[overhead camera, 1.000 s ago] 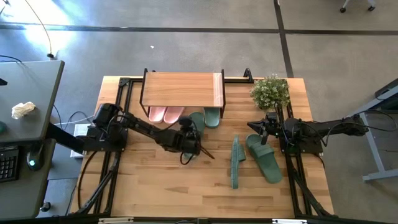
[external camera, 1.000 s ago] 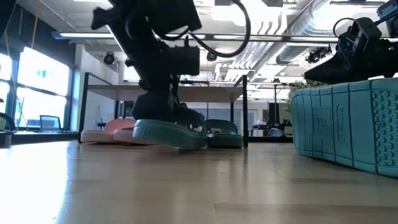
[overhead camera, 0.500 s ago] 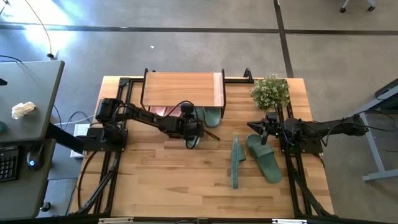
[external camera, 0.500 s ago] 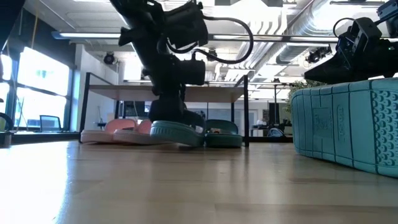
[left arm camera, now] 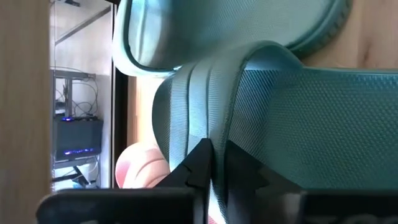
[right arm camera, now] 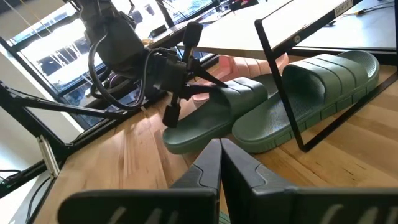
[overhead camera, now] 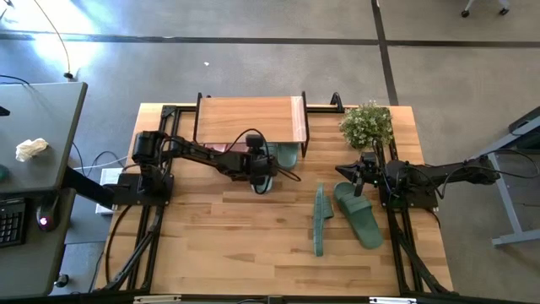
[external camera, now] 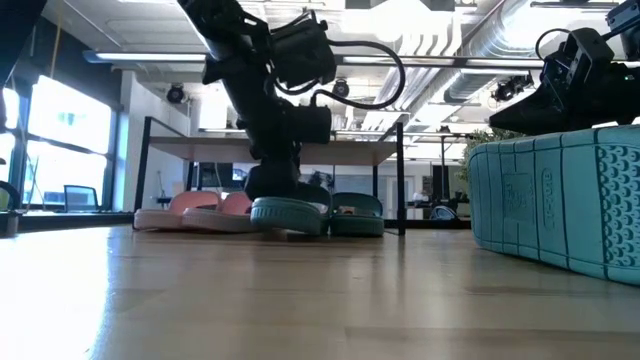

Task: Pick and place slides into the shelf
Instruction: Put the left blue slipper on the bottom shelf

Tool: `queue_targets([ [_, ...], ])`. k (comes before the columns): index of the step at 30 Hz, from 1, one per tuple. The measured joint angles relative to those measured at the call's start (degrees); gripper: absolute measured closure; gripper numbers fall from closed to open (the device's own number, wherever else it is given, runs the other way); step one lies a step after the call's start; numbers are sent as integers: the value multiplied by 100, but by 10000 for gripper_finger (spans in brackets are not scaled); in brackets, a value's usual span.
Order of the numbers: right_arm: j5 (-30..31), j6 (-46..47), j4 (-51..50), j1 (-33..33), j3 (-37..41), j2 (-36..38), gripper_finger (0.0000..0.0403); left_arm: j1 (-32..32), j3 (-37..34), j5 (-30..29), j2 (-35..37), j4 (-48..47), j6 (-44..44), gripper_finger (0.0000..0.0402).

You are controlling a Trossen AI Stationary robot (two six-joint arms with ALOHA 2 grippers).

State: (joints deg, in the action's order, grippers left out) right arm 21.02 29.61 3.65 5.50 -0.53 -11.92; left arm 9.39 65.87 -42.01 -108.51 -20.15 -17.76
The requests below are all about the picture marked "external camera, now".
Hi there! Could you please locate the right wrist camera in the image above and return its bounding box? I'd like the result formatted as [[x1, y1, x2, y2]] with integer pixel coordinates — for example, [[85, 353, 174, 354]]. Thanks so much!
[[542, 27, 617, 87]]

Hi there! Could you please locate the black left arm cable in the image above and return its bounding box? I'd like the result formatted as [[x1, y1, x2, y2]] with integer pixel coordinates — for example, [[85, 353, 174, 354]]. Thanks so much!
[[310, 39, 408, 112]]

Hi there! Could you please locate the green rubber slide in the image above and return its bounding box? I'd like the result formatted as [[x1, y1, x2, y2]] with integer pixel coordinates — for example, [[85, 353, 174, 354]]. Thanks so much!
[[328, 191, 387, 239], [467, 124, 640, 288], [249, 183, 333, 238]]

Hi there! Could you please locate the pink rubber slide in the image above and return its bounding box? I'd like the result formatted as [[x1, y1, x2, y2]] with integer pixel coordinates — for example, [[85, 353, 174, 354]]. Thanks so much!
[[133, 190, 224, 232], [181, 191, 257, 235]]

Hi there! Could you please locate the wooden shelf with black frame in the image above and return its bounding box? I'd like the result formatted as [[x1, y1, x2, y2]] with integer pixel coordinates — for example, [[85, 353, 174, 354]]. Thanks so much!
[[132, 115, 407, 237]]

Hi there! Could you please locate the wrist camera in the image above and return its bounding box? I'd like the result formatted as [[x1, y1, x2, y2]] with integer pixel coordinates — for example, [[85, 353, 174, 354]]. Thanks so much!
[[271, 18, 338, 90], [542, 27, 617, 87]]

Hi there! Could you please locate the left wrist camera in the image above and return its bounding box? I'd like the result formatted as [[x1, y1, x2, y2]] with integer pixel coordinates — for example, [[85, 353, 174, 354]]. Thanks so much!
[[271, 18, 338, 90]]

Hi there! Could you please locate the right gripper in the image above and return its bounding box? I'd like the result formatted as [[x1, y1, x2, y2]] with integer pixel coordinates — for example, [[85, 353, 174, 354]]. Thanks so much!
[[489, 63, 622, 137]]

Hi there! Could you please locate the small green potted plant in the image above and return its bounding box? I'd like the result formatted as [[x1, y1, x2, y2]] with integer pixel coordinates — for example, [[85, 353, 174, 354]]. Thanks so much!
[[456, 127, 526, 184]]

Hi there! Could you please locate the long light bar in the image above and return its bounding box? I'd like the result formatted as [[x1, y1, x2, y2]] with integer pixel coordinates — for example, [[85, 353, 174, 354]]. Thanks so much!
[[82, 49, 554, 70]]

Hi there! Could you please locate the black aluminium table frame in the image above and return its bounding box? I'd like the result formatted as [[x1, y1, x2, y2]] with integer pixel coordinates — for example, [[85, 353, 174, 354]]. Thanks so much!
[[0, 211, 472, 234]]

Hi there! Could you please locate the silver ventilation duct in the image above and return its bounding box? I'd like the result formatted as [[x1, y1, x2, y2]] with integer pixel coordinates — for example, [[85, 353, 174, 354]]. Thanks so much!
[[442, 0, 561, 104]]

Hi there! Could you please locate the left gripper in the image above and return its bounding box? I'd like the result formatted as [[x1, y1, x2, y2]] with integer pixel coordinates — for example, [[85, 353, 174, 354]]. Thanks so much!
[[234, 96, 334, 202]]

